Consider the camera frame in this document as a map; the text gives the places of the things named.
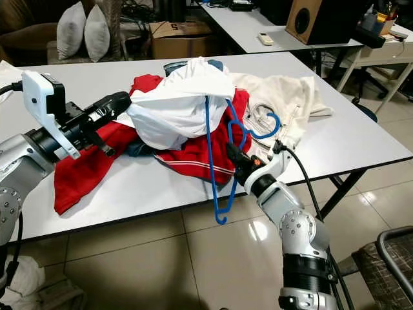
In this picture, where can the brown armchair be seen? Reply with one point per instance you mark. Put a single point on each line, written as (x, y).
(26, 29)

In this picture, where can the white remote control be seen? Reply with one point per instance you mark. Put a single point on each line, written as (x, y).
(265, 39)

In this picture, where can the white thin shirt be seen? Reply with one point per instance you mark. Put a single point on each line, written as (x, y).
(168, 110)

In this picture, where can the grey pillow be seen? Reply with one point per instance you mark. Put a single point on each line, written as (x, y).
(71, 31)
(97, 33)

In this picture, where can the blue plastic hanger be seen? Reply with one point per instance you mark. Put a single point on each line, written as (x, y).
(211, 161)

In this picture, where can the open brown cardboard box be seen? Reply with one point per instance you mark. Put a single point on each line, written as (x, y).
(181, 44)

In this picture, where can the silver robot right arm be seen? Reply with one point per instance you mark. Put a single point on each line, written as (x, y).
(303, 232)

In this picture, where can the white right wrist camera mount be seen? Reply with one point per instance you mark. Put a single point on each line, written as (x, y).
(277, 166)

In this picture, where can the cream hooded sweatshirt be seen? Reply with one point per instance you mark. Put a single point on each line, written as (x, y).
(290, 97)

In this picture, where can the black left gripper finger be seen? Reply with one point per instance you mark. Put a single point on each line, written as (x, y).
(113, 103)
(111, 123)

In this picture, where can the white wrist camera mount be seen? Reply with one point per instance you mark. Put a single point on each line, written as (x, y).
(39, 103)
(277, 166)

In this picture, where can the black pen holder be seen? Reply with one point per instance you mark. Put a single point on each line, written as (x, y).
(371, 32)

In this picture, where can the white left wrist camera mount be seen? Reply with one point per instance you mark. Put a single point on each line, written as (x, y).
(39, 103)

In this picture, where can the wooden speaker box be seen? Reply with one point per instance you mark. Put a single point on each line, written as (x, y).
(322, 22)

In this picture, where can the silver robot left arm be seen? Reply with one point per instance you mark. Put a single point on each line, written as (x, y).
(26, 174)

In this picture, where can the dark blue garment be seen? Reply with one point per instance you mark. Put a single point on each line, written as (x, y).
(174, 65)

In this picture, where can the brown woven chair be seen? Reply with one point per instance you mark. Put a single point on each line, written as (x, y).
(384, 271)

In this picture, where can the red jacket with white stripes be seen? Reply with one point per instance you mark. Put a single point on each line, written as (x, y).
(84, 181)

